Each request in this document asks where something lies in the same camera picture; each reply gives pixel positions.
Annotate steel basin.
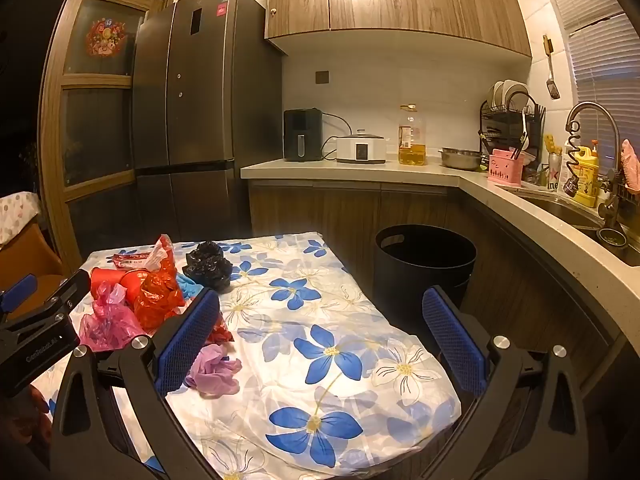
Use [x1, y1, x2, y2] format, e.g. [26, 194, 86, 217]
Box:
[439, 147, 483, 171]

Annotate pink plastic bag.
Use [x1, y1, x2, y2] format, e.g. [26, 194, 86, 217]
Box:
[79, 281, 146, 352]

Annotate hanging slotted spatula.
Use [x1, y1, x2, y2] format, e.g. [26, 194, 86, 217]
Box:
[542, 35, 560, 100]

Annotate red snack wrapper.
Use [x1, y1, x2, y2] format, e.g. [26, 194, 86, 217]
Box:
[111, 252, 151, 269]

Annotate black power cable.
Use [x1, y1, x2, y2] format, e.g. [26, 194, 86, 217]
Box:
[320, 112, 353, 161]

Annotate dotted white cloth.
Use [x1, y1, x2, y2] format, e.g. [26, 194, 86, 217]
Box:
[0, 192, 42, 246]

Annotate white plastic bottle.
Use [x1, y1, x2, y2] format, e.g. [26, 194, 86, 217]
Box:
[557, 140, 576, 191]

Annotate orange chair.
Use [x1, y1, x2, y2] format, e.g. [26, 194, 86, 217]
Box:
[0, 222, 66, 321]

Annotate black dish rack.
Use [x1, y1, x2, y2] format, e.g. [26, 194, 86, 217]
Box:
[479, 80, 547, 172]

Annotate red plastic bag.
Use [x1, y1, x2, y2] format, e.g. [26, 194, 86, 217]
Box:
[134, 234, 186, 332]

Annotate black trash bin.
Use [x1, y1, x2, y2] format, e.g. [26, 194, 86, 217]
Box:
[374, 224, 478, 333]

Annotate white electric cooker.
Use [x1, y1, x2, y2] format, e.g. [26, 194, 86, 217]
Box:
[336, 130, 388, 164]

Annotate wooden framed glass door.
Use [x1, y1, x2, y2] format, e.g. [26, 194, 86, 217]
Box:
[39, 0, 176, 271]

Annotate blue floral tablecloth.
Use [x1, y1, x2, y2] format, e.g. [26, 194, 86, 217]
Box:
[30, 231, 462, 480]

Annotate yellow detergent bottle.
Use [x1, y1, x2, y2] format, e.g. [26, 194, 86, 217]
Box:
[572, 140, 601, 208]

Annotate cooking oil bottle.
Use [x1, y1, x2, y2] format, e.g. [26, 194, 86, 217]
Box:
[398, 105, 428, 166]

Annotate wire sink caddy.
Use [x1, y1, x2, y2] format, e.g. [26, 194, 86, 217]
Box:
[605, 170, 640, 226]

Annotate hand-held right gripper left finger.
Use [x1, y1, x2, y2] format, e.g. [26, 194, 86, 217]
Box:
[50, 287, 236, 480]

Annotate purple disposable glove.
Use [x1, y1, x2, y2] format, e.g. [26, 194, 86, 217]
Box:
[187, 344, 243, 397]

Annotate pink utensil holder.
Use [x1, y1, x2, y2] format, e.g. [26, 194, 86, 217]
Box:
[488, 149, 526, 184]

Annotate window blinds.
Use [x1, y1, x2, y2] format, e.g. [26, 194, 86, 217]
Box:
[542, 0, 640, 161]

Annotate red door decoration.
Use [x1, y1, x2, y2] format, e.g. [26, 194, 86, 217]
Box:
[85, 17, 126, 58]

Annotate white bowl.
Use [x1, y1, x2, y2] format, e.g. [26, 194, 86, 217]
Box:
[502, 80, 529, 111]

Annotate beer can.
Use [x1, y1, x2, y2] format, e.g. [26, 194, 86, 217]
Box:
[546, 152, 563, 193]

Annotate dark grey refrigerator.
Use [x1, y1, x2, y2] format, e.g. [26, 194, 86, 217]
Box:
[131, 0, 283, 261]

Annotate black plastic bag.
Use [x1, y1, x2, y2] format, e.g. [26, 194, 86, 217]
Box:
[182, 241, 233, 292]

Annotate black air fryer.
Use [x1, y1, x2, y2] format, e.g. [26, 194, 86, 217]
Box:
[283, 108, 324, 162]

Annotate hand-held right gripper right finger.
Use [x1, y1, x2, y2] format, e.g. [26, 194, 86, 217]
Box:
[405, 285, 591, 480]

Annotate steel kitchen faucet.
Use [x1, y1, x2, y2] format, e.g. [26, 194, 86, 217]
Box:
[562, 101, 632, 241]

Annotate steel sink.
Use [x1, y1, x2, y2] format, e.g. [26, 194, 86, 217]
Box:
[515, 192, 640, 266]

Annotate wooden kitchen counter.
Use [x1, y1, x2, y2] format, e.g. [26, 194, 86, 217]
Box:
[241, 157, 640, 411]

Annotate wooden wall cabinets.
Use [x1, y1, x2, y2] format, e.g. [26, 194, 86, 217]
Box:
[265, 0, 532, 58]

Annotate small red plastic scrap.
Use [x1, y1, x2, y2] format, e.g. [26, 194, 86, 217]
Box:
[207, 310, 235, 345]

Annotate red paper cup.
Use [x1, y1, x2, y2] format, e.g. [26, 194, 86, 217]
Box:
[90, 267, 123, 297]
[122, 269, 152, 306]

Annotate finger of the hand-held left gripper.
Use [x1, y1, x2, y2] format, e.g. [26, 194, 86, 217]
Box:
[45, 268, 92, 322]
[0, 273, 39, 313]

